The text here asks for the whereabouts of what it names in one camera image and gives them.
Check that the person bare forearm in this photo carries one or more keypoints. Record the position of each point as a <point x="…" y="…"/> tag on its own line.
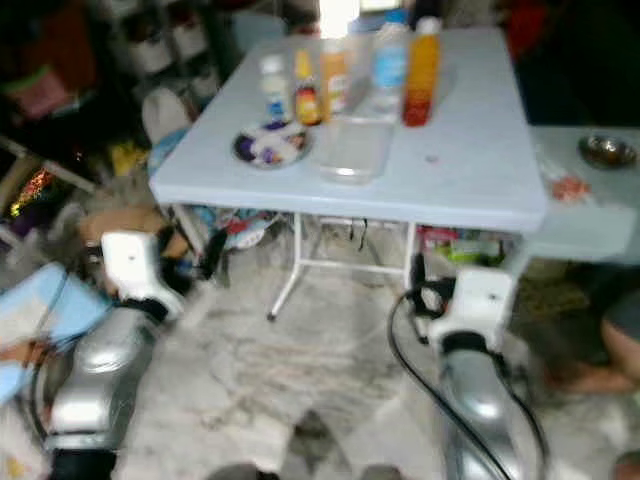
<point x="20" y="352"/>

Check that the blue label water bottle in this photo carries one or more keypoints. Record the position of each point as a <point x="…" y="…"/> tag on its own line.
<point x="388" y="58"/>

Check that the dark plate with snacks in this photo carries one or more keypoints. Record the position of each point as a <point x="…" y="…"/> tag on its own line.
<point x="270" y="146"/>

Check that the person bare leg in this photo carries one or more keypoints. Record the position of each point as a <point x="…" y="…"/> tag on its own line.
<point x="625" y="340"/>

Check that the grey robot right leg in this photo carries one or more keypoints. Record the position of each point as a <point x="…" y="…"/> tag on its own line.
<point x="382" y="474"/>

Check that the light blue flat book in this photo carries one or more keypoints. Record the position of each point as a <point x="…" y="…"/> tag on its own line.
<point x="40" y="300"/>

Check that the short orange juice bottle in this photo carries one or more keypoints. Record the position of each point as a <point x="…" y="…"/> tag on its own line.
<point x="333" y="78"/>

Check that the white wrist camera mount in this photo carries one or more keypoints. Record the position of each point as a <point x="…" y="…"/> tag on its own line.
<point x="480" y="300"/>
<point x="135" y="265"/>

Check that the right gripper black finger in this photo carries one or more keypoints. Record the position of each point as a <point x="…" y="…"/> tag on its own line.
<point x="416" y="280"/>

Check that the small white drink bottle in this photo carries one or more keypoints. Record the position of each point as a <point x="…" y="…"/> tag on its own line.
<point x="272" y="92"/>

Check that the grey robot left leg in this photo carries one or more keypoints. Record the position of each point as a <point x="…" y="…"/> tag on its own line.
<point x="235" y="473"/>

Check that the clear plastic container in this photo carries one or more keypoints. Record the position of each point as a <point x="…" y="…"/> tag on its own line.
<point x="355" y="150"/>

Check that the pale grey side table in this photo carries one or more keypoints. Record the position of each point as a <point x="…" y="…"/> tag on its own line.
<point x="580" y="235"/>

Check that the tall orange drink bottle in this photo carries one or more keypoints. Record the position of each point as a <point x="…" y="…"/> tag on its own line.
<point x="422" y="75"/>

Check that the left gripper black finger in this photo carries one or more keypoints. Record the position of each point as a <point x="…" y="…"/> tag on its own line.
<point x="216" y="255"/>

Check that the grey robot leg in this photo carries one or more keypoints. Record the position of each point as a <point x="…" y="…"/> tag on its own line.
<point x="235" y="473"/>
<point x="382" y="474"/>

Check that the white storage shelf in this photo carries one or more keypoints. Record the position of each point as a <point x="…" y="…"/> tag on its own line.
<point x="160" y="50"/>

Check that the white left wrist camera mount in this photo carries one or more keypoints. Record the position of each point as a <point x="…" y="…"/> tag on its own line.
<point x="135" y="265"/>

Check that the pink green bag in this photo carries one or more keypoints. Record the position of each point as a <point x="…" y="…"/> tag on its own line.
<point x="42" y="95"/>

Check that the metal bowl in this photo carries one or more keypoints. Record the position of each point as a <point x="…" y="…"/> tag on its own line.
<point x="607" y="152"/>

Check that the red snack packet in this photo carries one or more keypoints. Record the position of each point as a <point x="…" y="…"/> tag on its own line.
<point x="570" y="187"/>

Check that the brown cardboard box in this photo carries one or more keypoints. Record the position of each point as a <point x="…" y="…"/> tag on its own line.
<point x="120" y="222"/>

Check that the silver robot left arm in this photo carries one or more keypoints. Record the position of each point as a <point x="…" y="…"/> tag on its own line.
<point x="105" y="370"/>

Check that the white folding table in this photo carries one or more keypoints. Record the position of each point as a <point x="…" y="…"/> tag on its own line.
<point x="450" y="150"/>

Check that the small yellow red bottle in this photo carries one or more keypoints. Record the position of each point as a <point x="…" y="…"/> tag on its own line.
<point x="306" y="95"/>

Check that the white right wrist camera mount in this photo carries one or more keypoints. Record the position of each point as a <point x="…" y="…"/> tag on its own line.
<point x="480" y="300"/>

